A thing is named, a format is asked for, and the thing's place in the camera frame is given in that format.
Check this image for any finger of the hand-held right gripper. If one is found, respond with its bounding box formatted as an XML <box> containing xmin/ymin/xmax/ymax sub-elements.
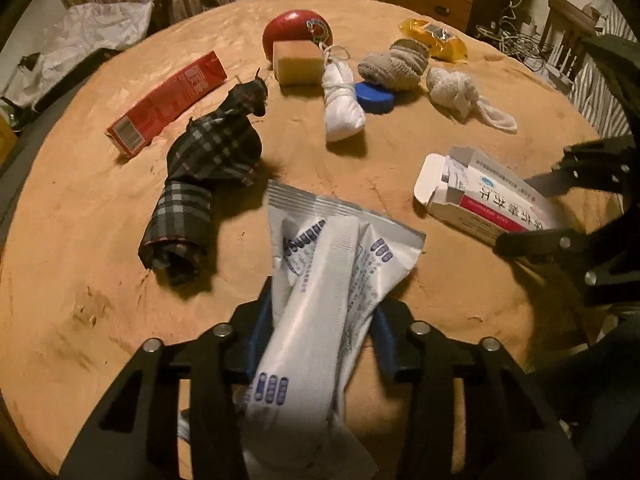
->
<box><xmin>525</xmin><ymin>135</ymin><xmax>636</xmax><ymax>197</ymax></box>
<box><xmin>495</xmin><ymin>220</ymin><xmax>640</xmax><ymax>306</ymax></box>

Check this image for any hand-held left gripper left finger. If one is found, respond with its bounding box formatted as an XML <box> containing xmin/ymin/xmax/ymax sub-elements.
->
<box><xmin>60</xmin><ymin>280</ymin><xmax>273</xmax><ymax>480</ymax></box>

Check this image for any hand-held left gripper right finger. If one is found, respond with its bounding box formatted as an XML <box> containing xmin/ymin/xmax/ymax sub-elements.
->
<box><xmin>370</xmin><ymin>300</ymin><xmax>586</xmax><ymax>480</ymax></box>

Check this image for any white stick sachet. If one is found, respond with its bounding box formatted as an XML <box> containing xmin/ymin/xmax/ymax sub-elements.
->
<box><xmin>235</xmin><ymin>214</ymin><xmax>378</xmax><ymax>480</ymax></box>

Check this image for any white medicine box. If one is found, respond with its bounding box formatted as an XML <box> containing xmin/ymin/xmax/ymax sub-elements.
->
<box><xmin>414</xmin><ymin>146</ymin><xmax>563</xmax><ymax>248</ymax></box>

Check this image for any silver foil pouch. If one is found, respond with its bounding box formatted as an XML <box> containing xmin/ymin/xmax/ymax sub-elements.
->
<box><xmin>267</xmin><ymin>179</ymin><xmax>427</xmax><ymax>421</ymax></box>

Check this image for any knotted white sock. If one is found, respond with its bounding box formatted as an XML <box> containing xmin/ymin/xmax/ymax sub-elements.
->
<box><xmin>426</xmin><ymin>66</ymin><xmax>517</xmax><ymax>134</ymax></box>

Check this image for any plaid cloth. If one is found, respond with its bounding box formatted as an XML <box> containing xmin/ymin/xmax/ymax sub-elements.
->
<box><xmin>139</xmin><ymin>67</ymin><xmax>268</xmax><ymax>287</ymax></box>

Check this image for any grey knit sock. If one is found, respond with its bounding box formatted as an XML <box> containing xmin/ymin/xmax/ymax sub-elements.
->
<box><xmin>358</xmin><ymin>38</ymin><xmax>430</xmax><ymax>92</ymax></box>

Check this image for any blue bottle cap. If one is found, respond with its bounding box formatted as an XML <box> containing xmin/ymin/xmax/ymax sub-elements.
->
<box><xmin>355</xmin><ymin>81</ymin><xmax>396</xmax><ymax>113</ymax></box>

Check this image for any yellow snack packet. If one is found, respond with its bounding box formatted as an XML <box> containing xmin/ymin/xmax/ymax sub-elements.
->
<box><xmin>398</xmin><ymin>17</ymin><xmax>468</xmax><ymax>63</ymax></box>

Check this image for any red drink carton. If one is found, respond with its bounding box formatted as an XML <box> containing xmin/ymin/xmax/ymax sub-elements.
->
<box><xmin>105</xmin><ymin>51</ymin><xmax>228</xmax><ymax>160</ymax></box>

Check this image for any yellow sponge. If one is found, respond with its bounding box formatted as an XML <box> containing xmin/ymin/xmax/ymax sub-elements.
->
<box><xmin>272</xmin><ymin>41</ymin><xmax>323</xmax><ymax>86</ymax></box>

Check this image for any dark grey bed sheet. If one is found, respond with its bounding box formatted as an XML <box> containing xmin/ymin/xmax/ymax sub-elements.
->
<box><xmin>0</xmin><ymin>47</ymin><xmax>121</xmax><ymax>226</ymax></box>

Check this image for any red apple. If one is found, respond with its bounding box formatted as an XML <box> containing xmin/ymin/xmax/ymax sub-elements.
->
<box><xmin>262</xmin><ymin>9</ymin><xmax>335</xmax><ymax>68</ymax></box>

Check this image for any wooden headboard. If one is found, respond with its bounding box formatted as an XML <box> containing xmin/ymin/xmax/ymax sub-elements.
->
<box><xmin>0</xmin><ymin>110</ymin><xmax>18</xmax><ymax>171</ymax></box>

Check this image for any crumpled clear plastic sheet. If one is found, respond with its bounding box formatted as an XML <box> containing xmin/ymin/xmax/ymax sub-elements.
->
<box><xmin>40</xmin><ymin>1</ymin><xmax>153</xmax><ymax>86</ymax></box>

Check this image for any black desk lamp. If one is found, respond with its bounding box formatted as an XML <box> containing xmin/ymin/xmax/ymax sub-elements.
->
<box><xmin>0</xmin><ymin>52</ymin><xmax>42</xmax><ymax>111</ymax></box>

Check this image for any tangle of white cables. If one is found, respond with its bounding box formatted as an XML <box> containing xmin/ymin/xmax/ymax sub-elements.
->
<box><xmin>475</xmin><ymin>0</ymin><xmax>556</xmax><ymax>76</ymax></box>

